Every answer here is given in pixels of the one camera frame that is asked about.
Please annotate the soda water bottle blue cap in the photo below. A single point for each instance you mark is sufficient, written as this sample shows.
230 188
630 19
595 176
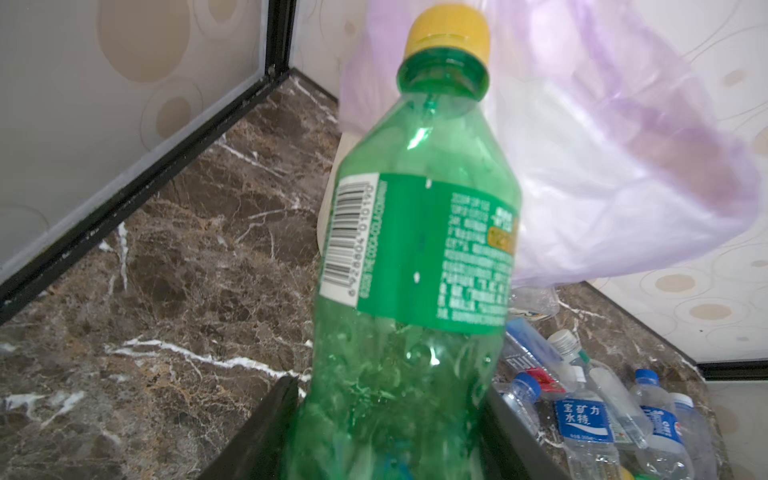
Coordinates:
521 395

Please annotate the small Pepsi water bottle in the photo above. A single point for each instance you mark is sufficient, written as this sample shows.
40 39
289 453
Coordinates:
666 456

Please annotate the blue label bottle white cap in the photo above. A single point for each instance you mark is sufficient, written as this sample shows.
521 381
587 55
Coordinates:
584 425

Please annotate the black frame post left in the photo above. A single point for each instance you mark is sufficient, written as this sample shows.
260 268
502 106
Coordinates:
280 26

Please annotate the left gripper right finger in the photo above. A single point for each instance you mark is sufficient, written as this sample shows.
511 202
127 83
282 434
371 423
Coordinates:
508 449

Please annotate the flat clear bottle white cap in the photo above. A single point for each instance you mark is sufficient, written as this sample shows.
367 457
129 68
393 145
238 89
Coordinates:
630 425

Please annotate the pink bin liner bag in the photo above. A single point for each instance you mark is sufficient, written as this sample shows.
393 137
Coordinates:
619 163

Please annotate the Fiji bottle blue cap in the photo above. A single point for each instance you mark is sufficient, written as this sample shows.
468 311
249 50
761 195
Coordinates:
525 350

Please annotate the clear bottle pale label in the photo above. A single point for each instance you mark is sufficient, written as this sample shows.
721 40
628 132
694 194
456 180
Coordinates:
697 437

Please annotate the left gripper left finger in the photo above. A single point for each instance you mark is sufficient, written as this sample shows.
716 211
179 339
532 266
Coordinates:
255 450

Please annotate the clear bottle green band cap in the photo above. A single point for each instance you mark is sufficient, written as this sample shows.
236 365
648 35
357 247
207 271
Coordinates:
533 303

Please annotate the white plastic waste bin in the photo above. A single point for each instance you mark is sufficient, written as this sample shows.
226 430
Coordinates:
347 142

